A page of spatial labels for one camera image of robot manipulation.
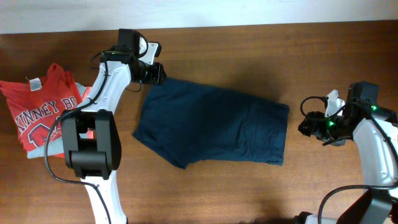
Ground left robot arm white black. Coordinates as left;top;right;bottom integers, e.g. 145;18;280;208
60;29;167;223

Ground navy blue shorts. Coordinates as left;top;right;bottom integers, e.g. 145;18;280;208
133;78;289;169

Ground grey folded t-shirt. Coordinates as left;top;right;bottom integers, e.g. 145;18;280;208
27;82;88;159

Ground red printed t-shirt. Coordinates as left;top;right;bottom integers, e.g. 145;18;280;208
1;63;82;152

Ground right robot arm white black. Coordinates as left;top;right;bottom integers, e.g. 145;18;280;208
293;82;397;224

